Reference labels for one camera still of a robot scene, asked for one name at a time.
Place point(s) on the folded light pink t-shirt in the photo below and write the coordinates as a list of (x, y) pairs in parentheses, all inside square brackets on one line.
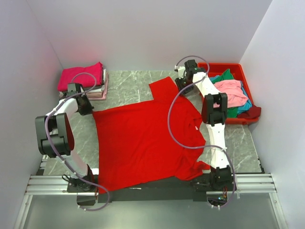
[(97, 98)]

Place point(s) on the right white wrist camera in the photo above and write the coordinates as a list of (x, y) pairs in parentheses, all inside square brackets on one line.
[(180, 70)]

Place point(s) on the pink t-shirt in bin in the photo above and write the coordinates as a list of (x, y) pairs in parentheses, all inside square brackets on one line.
[(232, 88)]

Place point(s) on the dark red t-shirt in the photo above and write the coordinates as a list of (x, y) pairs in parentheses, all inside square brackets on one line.
[(250, 116)]

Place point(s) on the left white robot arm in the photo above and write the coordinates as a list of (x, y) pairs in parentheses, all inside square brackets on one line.
[(55, 138)]

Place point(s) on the green t-shirt in bin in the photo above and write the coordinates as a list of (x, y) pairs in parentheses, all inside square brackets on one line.
[(226, 75)]

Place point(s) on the light blue t-shirt in bin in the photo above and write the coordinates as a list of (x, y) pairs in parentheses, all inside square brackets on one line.
[(243, 108)]

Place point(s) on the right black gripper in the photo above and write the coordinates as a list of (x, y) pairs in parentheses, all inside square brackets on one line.
[(178, 82)]

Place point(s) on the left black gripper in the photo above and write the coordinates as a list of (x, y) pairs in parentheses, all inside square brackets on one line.
[(89, 109)]

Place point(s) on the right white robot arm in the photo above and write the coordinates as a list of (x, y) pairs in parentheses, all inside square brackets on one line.
[(214, 115)]

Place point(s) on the folded magenta t-shirt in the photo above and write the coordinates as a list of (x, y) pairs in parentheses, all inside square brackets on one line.
[(81, 76)]

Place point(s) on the red plastic bin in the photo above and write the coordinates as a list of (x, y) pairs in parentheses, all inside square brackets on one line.
[(238, 74)]

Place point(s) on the aluminium frame rail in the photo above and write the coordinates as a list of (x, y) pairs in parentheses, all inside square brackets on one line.
[(55, 185)]

